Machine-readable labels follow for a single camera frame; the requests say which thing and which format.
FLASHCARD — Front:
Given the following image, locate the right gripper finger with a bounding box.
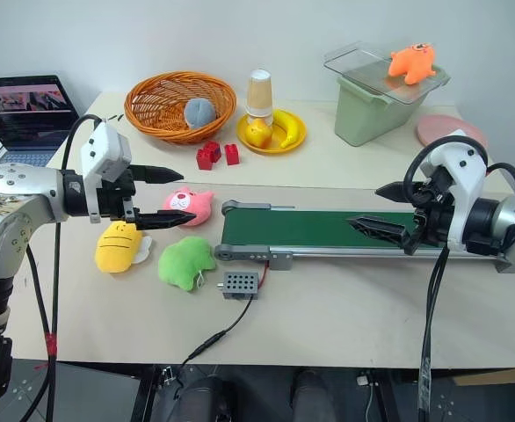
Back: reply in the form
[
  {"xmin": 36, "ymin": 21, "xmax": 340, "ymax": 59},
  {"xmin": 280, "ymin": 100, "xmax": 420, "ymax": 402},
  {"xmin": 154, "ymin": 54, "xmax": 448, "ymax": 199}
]
[
  {"xmin": 345, "ymin": 214, "xmax": 424, "ymax": 257},
  {"xmin": 374, "ymin": 180, "xmax": 417, "ymax": 205}
]

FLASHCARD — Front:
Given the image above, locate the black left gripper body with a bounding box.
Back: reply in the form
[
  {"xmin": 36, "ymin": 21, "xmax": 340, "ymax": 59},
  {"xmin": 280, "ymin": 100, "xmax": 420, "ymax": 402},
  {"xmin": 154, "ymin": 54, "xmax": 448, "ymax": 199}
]
[{"xmin": 97, "ymin": 168, "xmax": 138, "ymax": 223}]

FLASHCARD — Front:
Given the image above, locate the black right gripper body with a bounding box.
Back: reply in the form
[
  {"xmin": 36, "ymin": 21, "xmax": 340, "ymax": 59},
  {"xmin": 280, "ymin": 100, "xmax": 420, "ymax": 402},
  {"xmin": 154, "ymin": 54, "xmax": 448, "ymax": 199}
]
[{"xmin": 409, "ymin": 168, "xmax": 457, "ymax": 256}]

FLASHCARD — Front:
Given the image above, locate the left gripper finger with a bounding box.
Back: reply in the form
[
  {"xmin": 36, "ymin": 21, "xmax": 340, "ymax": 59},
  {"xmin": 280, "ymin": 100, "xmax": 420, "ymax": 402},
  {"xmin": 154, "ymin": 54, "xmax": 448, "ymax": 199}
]
[
  {"xmin": 129, "ymin": 164, "xmax": 185, "ymax": 186},
  {"xmin": 134, "ymin": 210, "xmax": 198, "ymax": 232}
]

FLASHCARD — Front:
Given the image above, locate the green conveyor belt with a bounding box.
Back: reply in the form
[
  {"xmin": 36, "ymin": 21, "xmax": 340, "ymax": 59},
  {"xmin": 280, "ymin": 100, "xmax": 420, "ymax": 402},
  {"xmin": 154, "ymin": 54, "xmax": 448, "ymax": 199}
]
[{"xmin": 214, "ymin": 198, "xmax": 515, "ymax": 275}]

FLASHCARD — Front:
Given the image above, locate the grey control box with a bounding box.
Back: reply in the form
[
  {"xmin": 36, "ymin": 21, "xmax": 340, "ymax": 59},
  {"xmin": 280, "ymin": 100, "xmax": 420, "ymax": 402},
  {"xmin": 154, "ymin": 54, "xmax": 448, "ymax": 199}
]
[{"xmin": 222, "ymin": 270, "xmax": 259, "ymax": 302}]

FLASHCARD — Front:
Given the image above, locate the pink plush pig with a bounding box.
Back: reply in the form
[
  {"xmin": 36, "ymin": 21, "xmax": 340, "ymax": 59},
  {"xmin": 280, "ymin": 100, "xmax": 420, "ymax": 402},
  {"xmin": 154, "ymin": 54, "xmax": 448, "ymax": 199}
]
[{"xmin": 162, "ymin": 186, "xmax": 215, "ymax": 229}]

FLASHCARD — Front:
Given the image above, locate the orange woven basket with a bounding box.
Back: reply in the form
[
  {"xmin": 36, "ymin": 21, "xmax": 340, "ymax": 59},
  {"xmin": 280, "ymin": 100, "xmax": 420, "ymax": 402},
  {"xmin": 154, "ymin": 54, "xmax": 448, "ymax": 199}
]
[{"xmin": 123, "ymin": 70, "xmax": 238, "ymax": 145}]

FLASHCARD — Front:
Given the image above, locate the green plush toy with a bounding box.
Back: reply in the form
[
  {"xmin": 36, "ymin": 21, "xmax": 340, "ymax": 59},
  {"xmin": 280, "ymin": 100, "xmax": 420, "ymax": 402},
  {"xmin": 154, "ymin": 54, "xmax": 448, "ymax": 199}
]
[{"xmin": 157, "ymin": 235, "xmax": 218, "ymax": 293}]

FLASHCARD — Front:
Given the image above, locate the large red building block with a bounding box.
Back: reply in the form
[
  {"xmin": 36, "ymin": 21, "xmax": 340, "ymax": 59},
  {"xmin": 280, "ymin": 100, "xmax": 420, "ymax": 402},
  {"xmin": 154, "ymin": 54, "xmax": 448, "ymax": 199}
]
[{"xmin": 196, "ymin": 141, "xmax": 223, "ymax": 171}]

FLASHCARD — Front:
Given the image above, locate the yellow plush toy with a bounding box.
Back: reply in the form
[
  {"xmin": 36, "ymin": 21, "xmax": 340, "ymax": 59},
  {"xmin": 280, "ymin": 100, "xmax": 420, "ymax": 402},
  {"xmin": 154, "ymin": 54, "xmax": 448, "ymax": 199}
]
[{"xmin": 94, "ymin": 220, "xmax": 154, "ymax": 275}]

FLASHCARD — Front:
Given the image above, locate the pink round plate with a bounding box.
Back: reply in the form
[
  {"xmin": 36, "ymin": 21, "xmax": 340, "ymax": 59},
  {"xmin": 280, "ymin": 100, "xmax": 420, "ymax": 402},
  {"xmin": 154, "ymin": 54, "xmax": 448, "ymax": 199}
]
[{"xmin": 416, "ymin": 114, "xmax": 490, "ymax": 151}]

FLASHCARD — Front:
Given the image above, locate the grey blue plush ball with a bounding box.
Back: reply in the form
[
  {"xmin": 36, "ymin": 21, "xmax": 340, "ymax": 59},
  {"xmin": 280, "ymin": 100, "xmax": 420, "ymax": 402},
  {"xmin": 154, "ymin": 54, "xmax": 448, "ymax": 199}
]
[{"xmin": 183, "ymin": 97, "xmax": 219, "ymax": 130}]

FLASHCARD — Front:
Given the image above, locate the small red building block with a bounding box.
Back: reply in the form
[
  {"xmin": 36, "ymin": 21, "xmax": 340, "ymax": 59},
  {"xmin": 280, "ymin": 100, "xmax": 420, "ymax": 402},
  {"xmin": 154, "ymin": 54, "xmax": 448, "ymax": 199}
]
[{"xmin": 224, "ymin": 142, "xmax": 242, "ymax": 167}]

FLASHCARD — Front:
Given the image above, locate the pale green plastic bin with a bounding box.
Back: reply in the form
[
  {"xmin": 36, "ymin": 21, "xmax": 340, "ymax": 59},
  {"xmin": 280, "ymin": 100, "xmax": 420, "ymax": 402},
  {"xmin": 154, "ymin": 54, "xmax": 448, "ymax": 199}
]
[{"xmin": 333, "ymin": 72, "xmax": 451, "ymax": 147}]

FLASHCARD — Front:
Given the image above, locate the yellow plastic plate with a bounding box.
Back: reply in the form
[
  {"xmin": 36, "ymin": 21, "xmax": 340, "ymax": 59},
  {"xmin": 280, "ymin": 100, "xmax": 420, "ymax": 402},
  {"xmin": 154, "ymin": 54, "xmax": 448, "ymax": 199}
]
[{"xmin": 236, "ymin": 110, "xmax": 308, "ymax": 156}]

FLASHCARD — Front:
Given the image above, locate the open laptop computer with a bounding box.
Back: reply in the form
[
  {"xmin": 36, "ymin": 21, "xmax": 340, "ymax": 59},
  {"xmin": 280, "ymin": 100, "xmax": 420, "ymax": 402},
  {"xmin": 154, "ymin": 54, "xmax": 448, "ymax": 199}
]
[{"xmin": 0, "ymin": 74, "xmax": 83, "ymax": 168}]

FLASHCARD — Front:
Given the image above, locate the clear plastic bin lid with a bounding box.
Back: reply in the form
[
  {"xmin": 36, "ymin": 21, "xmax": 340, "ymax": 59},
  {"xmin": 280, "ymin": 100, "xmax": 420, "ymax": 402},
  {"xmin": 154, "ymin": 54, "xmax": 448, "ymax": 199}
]
[{"xmin": 323, "ymin": 40, "xmax": 453, "ymax": 106}]

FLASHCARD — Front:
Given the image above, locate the yellow toy banana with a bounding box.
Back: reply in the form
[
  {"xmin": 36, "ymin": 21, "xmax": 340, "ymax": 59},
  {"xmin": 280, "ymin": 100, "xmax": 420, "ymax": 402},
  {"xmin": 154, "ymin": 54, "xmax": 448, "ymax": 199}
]
[{"xmin": 273, "ymin": 109, "xmax": 301, "ymax": 149}]

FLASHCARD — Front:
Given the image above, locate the brown paper cup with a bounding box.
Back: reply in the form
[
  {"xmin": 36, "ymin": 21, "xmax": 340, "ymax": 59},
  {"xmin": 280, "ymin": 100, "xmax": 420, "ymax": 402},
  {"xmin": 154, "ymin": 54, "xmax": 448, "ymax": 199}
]
[{"xmin": 244, "ymin": 69, "xmax": 276, "ymax": 120}]

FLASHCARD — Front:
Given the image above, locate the orange plush toy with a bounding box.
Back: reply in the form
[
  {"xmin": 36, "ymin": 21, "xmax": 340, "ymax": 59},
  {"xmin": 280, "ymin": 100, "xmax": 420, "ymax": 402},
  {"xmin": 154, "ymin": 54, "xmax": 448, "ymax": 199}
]
[{"xmin": 388, "ymin": 40, "xmax": 439, "ymax": 86}]

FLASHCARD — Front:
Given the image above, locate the brown cardboard sheet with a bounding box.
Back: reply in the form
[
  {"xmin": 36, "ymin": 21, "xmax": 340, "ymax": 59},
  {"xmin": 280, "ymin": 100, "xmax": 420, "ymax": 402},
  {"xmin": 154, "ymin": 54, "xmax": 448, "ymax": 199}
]
[{"xmin": 457, "ymin": 367, "xmax": 515, "ymax": 389}]

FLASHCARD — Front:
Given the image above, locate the dark rounded shape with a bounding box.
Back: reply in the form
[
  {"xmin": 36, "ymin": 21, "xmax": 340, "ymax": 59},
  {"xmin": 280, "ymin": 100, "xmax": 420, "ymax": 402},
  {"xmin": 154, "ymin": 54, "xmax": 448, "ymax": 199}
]
[
  {"xmin": 291, "ymin": 368, "xmax": 330, "ymax": 422},
  {"xmin": 180, "ymin": 375, "xmax": 235, "ymax": 422}
]

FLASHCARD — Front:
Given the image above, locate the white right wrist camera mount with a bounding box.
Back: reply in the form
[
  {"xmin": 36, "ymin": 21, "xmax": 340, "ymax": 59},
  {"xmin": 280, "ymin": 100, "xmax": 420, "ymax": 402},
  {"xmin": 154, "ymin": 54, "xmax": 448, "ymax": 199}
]
[{"xmin": 418, "ymin": 142, "xmax": 490, "ymax": 255}]

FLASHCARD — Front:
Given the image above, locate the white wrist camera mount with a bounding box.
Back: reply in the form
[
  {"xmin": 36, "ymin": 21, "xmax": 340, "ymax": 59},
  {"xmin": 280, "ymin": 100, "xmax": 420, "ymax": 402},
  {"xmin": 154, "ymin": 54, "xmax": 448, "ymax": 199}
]
[
  {"xmin": 79, "ymin": 121, "xmax": 133, "ymax": 224},
  {"xmin": 418, "ymin": 142, "xmax": 490, "ymax": 255}
]

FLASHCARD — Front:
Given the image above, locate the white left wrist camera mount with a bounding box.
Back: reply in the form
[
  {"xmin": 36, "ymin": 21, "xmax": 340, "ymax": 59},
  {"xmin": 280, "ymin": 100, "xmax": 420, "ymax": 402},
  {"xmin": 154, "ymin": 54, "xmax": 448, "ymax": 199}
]
[{"xmin": 79, "ymin": 121, "xmax": 133, "ymax": 224}]

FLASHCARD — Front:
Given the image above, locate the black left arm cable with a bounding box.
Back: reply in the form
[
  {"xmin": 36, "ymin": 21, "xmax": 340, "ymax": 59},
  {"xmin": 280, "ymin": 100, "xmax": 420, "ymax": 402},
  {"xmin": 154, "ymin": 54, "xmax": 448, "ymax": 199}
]
[{"xmin": 18, "ymin": 113, "xmax": 109, "ymax": 422}]

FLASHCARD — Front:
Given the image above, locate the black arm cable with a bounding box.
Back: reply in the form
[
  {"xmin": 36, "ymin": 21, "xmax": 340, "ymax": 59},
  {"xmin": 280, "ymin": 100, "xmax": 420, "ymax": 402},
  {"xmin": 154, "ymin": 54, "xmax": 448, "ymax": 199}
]
[
  {"xmin": 18, "ymin": 113, "xmax": 109, "ymax": 422},
  {"xmin": 403, "ymin": 135, "xmax": 515, "ymax": 422}
]

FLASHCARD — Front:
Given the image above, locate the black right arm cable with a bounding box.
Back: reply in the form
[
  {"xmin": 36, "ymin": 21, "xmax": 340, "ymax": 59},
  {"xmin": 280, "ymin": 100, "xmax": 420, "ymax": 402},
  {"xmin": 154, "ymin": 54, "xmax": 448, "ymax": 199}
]
[{"xmin": 403, "ymin": 135, "xmax": 515, "ymax": 422}]

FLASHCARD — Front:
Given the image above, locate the black power cable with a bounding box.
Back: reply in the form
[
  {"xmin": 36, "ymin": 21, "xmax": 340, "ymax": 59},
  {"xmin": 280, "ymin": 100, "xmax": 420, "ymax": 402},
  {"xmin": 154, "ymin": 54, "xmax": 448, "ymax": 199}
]
[{"xmin": 176, "ymin": 294, "xmax": 257, "ymax": 383}]

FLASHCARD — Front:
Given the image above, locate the white plug with cable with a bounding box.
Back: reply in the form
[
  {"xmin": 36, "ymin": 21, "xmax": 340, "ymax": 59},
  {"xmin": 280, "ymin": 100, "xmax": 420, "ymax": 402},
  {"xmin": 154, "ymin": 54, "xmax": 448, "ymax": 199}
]
[{"xmin": 354, "ymin": 372, "xmax": 380, "ymax": 422}]

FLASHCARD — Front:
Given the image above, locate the black table frame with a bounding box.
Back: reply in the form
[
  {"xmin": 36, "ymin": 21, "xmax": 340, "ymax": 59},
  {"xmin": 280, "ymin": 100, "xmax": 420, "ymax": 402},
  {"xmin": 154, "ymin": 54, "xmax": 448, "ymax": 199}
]
[{"xmin": 128, "ymin": 363, "xmax": 184, "ymax": 422}]

